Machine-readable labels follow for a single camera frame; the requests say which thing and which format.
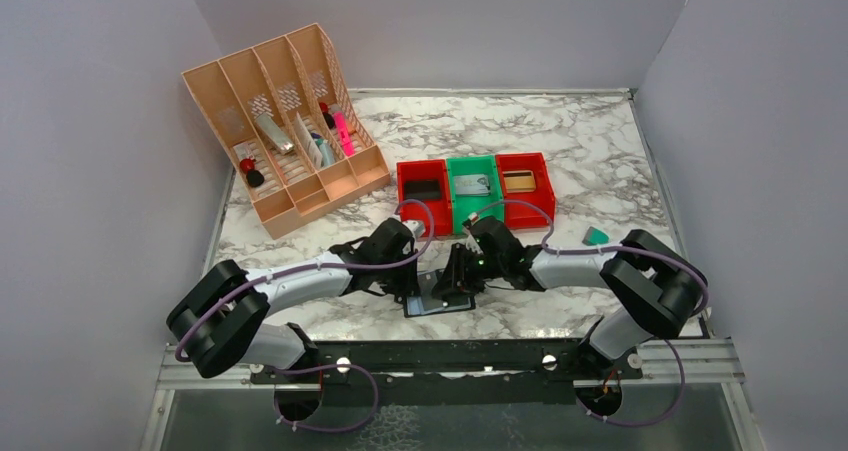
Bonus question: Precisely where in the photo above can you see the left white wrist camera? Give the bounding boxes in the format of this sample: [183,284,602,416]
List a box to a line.
[402,220,427,239]

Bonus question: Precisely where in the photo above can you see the silver card in bin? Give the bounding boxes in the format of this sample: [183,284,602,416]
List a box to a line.
[452,174,491,196]

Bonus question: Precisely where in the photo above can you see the teal eraser block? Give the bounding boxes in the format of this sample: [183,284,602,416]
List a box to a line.
[582,226,610,246]

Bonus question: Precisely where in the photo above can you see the pink highlighter marker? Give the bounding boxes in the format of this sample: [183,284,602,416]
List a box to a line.
[332,112,355,157]

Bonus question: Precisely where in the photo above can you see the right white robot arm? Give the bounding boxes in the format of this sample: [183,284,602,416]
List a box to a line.
[430,216,708,378]

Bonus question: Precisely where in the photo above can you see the black VIP credit card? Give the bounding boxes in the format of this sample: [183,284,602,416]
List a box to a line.
[402,179,443,202]

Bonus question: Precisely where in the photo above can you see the black leather card holder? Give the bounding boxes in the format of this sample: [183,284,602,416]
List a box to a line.
[403,270,476,318]

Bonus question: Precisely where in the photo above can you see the right red bin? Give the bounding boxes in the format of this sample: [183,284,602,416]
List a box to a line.
[495,152,556,230]

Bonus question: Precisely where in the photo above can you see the left red bin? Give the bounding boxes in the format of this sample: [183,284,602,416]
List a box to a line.
[396,159,453,236]

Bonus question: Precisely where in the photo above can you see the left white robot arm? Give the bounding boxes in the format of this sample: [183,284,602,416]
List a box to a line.
[166,218,425,382]

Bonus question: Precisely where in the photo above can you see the red bin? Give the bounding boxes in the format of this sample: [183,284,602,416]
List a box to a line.
[495,152,556,230]
[396,159,453,236]

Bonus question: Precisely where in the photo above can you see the white paper pad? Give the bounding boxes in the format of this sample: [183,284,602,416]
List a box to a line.
[293,113,323,169]

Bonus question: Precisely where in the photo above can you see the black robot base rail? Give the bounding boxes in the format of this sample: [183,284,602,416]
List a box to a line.
[250,338,643,407]

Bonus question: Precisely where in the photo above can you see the green bin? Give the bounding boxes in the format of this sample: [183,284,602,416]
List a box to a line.
[446,155,505,235]

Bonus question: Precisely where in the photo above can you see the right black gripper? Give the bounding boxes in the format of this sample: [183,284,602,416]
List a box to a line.
[431,242,506,298]

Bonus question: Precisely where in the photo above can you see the aluminium frame rail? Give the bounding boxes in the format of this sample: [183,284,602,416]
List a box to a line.
[155,339,746,391]

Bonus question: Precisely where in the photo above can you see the gold card in bin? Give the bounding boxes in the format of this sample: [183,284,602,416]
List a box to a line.
[503,170,536,194]

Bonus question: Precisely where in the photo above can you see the silver stapler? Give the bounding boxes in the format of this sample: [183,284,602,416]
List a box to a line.
[254,112,294,154]

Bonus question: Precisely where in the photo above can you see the peach desk file organizer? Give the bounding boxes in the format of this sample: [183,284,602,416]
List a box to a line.
[182,24,390,239]

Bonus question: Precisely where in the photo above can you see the red and black stamp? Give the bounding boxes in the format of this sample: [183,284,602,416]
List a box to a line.
[239,157,265,188]

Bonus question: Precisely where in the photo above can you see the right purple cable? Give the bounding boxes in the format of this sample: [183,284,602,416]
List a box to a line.
[466,199,710,431]

